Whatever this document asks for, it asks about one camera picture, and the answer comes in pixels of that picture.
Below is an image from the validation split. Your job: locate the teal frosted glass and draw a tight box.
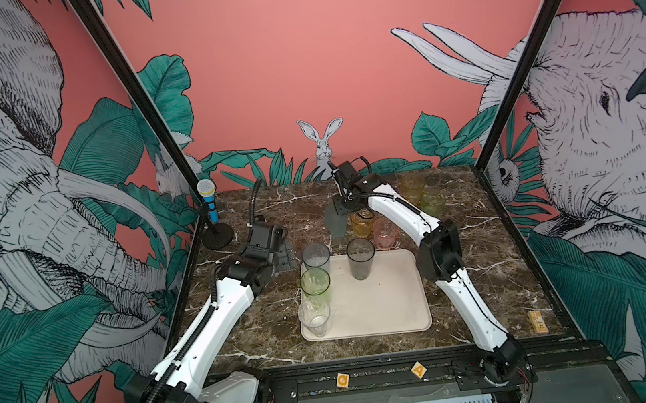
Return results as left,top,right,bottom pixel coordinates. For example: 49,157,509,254
324,206,349,238

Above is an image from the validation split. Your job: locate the beige rectangular tray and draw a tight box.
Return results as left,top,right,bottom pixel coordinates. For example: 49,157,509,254
300,249,433,342

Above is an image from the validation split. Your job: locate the amber short glass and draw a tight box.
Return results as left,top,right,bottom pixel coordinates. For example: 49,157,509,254
349,208,376,239

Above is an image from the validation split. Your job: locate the clear tall glass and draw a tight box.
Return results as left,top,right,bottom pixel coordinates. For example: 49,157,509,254
298,298,331,338

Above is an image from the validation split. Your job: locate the pink short glass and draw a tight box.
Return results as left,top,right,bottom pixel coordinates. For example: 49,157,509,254
373,218,399,250

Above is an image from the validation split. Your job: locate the left black frame post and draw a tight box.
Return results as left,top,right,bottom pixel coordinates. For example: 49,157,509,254
66,0,203,206

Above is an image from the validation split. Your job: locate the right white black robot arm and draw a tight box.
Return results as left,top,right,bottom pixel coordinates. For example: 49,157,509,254
333,184,525,387

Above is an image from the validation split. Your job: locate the small tan block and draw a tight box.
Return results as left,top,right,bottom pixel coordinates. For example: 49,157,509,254
528,310,549,334

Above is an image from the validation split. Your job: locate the dark smoky tall glass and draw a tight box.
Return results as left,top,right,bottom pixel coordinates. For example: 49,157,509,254
346,238,376,281

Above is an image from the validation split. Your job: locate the right black frame post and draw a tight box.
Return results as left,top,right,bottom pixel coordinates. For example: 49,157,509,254
475,0,562,171

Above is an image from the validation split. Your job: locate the yellow tall glass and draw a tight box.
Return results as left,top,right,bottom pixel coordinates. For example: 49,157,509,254
399,171,426,208

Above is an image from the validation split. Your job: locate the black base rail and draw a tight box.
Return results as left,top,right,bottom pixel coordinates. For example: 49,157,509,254
255,334,613,403

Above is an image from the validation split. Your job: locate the black frame post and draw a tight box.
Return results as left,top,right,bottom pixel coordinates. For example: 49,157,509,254
66,0,203,206
475,0,562,171

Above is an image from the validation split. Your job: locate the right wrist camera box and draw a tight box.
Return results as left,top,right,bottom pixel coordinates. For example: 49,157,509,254
329,161,362,197

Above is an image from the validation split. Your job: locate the grey-blue translucent glass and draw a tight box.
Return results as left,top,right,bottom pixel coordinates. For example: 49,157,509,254
301,242,332,275

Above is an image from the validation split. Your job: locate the green short glass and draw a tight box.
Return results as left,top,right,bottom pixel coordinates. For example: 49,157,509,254
420,186,447,218

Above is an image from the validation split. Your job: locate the toy microphone on black stand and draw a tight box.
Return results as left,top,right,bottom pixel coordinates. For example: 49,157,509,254
196,178,234,251

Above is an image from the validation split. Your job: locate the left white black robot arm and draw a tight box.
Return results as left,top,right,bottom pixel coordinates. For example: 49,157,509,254
124,240,296,403

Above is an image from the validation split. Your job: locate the light green translucent glass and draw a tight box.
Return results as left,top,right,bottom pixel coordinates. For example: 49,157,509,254
300,268,331,308

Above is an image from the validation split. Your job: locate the orange square tag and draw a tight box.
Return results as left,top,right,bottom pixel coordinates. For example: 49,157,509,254
336,373,350,389

